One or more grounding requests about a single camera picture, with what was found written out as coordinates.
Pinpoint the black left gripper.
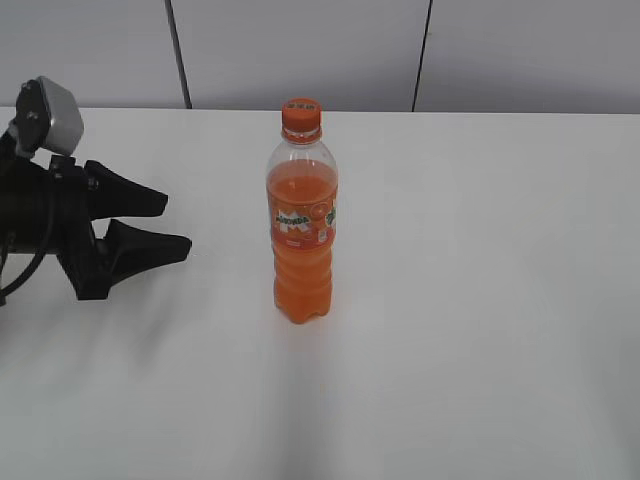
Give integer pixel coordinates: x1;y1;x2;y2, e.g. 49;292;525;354
1;155;192;301

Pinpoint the orange soda plastic bottle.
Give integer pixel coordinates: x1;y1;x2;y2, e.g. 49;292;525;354
266;128;338;324

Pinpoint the orange bottle cap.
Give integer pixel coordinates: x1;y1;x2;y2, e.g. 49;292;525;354
281;97;322;137

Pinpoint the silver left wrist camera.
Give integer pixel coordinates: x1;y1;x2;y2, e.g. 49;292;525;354
13;76;84;156

